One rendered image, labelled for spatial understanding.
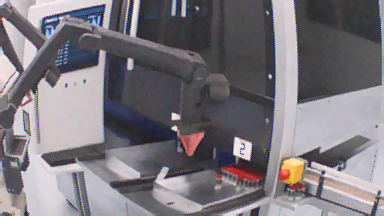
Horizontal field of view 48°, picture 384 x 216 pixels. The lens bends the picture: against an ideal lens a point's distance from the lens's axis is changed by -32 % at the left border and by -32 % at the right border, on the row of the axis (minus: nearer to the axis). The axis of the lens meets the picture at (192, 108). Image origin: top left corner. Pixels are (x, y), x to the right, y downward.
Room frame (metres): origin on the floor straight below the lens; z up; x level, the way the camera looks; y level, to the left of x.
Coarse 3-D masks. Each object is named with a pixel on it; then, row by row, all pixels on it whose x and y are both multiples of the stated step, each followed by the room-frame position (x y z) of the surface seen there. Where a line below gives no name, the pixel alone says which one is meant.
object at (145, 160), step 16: (144, 144) 2.20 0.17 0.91; (160, 144) 2.24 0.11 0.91; (112, 160) 2.03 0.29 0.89; (128, 160) 2.09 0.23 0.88; (144, 160) 2.11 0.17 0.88; (160, 160) 2.12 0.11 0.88; (176, 160) 2.13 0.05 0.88; (192, 160) 2.14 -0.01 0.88; (208, 160) 2.06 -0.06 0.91; (144, 176) 1.89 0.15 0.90
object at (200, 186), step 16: (192, 176) 1.91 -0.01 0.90; (208, 176) 1.95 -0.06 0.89; (160, 192) 1.78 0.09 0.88; (176, 192) 1.80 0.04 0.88; (192, 192) 1.80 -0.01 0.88; (208, 192) 1.81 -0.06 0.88; (224, 192) 1.80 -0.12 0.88; (240, 192) 1.80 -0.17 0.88; (192, 208) 1.64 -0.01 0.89; (208, 208) 1.62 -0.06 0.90
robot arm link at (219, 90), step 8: (200, 72) 1.60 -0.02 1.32; (192, 80) 1.60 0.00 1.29; (200, 80) 1.61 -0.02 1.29; (208, 80) 1.64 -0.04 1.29; (216, 80) 1.65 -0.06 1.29; (224, 80) 1.66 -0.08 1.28; (216, 88) 1.65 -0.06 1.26; (224, 88) 1.66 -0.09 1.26; (208, 96) 1.65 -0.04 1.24; (216, 96) 1.65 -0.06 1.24; (224, 96) 1.66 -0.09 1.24
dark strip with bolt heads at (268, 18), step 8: (264, 0) 1.80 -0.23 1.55; (264, 8) 1.80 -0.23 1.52; (264, 16) 1.80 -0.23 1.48; (272, 16) 1.77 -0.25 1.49; (264, 24) 1.80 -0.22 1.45; (272, 24) 1.77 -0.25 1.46; (264, 32) 1.80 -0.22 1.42; (272, 32) 1.77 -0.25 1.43; (272, 40) 1.77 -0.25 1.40; (272, 48) 1.78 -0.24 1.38; (272, 56) 1.78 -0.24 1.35; (272, 64) 1.78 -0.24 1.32; (272, 72) 1.78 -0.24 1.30; (272, 80) 1.78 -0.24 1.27; (272, 88) 1.78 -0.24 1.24; (272, 96) 1.78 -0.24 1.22; (264, 152) 1.78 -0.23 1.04
